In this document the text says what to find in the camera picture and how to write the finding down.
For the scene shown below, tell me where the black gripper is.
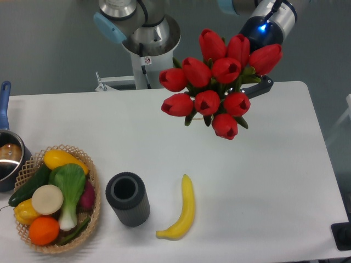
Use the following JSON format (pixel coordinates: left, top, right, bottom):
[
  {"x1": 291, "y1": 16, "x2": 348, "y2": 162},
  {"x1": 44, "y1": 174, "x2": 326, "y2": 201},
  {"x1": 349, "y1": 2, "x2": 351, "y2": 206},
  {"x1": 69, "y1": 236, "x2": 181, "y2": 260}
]
[{"x1": 239, "y1": 16, "x2": 282, "y2": 99}]

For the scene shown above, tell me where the red tulip bouquet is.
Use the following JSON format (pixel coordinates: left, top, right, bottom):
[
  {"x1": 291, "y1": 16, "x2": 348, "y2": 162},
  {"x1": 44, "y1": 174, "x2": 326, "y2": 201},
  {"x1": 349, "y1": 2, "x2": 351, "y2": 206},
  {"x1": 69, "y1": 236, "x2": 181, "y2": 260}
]
[{"x1": 158, "y1": 28, "x2": 283, "y2": 140}]

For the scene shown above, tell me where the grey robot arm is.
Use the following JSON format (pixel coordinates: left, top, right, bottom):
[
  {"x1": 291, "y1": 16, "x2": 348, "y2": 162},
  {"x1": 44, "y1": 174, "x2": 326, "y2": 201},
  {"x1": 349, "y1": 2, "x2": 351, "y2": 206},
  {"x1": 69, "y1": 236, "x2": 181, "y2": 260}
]
[{"x1": 94, "y1": 1, "x2": 309, "y2": 92}]

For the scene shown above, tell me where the dark grey ribbed vase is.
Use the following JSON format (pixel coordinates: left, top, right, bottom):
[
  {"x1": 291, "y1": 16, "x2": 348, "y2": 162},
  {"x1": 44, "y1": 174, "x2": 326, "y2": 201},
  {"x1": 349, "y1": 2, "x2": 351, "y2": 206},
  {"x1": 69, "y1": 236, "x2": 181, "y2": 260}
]
[{"x1": 105, "y1": 172, "x2": 150, "y2": 227}]

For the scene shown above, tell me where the yellow banana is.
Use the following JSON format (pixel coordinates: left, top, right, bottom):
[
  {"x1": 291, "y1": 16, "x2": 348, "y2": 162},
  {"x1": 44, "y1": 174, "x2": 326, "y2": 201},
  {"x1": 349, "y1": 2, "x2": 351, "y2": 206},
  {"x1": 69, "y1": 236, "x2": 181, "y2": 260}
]
[{"x1": 156, "y1": 174, "x2": 196, "y2": 241}]

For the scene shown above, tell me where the black box at table edge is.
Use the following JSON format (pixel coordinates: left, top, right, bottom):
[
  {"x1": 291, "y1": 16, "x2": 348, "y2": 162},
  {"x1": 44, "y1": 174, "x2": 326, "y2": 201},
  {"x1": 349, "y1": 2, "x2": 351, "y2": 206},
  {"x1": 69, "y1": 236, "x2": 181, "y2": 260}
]
[{"x1": 331, "y1": 222, "x2": 350, "y2": 251}]

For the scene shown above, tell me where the purple sweet potato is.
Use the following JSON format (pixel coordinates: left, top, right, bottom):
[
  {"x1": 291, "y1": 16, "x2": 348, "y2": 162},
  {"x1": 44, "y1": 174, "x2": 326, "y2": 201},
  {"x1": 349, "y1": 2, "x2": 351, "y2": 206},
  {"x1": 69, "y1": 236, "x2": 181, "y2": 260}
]
[{"x1": 79, "y1": 180, "x2": 95, "y2": 209}]

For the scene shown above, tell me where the green bok choy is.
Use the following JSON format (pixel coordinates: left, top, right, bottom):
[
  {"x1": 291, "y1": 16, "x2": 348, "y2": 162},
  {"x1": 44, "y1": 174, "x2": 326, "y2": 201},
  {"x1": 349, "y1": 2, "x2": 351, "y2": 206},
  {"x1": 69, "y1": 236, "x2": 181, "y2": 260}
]
[{"x1": 49, "y1": 163, "x2": 86, "y2": 231}]

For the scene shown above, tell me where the green bean pod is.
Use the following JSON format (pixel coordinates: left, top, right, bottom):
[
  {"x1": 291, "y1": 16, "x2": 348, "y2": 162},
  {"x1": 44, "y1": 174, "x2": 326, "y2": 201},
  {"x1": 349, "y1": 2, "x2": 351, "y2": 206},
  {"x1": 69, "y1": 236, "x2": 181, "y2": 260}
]
[{"x1": 57, "y1": 218, "x2": 90, "y2": 246}]

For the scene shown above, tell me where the yellow squash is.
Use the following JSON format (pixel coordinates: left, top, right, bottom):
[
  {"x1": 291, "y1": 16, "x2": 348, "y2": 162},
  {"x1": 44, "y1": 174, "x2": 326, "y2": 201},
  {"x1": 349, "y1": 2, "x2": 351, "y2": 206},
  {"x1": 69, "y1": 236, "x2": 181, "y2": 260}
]
[{"x1": 43, "y1": 150, "x2": 89, "y2": 175}]

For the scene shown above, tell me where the dark green cucumber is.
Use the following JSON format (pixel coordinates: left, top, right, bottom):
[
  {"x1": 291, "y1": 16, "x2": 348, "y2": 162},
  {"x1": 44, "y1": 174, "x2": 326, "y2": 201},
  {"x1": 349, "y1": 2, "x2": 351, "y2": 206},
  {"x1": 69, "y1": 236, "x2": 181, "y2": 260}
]
[{"x1": 8, "y1": 164, "x2": 51, "y2": 207}]

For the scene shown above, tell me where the woven wicker basket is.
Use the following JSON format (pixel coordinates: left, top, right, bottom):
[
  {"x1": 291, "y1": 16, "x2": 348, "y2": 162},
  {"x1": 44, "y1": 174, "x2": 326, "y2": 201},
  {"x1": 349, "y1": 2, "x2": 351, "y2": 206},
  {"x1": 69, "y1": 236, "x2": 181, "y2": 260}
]
[{"x1": 9, "y1": 145, "x2": 100, "y2": 254}]

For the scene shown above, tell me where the white round radish slice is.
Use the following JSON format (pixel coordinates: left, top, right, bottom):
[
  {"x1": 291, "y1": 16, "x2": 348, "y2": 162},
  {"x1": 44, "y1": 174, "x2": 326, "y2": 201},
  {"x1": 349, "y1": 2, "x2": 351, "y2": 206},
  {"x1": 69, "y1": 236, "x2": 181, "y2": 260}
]
[{"x1": 31, "y1": 185, "x2": 64, "y2": 215}]

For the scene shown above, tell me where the orange fruit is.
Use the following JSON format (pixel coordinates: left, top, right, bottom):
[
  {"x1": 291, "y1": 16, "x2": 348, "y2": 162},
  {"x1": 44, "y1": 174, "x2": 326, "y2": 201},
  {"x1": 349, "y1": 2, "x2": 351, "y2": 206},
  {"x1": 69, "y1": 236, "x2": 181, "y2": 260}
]
[{"x1": 29, "y1": 216, "x2": 60, "y2": 245}]

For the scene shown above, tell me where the yellow bell pepper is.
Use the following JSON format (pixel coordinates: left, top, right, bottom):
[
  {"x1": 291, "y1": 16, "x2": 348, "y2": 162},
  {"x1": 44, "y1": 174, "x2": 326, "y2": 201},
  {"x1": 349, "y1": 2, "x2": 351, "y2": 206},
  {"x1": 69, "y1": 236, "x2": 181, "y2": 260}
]
[{"x1": 14, "y1": 198, "x2": 41, "y2": 225}]

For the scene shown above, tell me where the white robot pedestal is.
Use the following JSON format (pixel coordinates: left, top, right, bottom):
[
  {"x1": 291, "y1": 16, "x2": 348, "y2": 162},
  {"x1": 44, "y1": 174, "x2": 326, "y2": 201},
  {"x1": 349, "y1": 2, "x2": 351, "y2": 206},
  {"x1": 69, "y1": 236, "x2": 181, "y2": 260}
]
[{"x1": 95, "y1": 49, "x2": 174, "y2": 92}]

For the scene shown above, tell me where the blue saucepan with handle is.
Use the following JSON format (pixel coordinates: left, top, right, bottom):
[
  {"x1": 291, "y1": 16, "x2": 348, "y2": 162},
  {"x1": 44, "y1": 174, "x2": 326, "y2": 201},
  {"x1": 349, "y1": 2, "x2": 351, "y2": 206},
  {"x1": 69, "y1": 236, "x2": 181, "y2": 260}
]
[{"x1": 1, "y1": 81, "x2": 31, "y2": 192}]

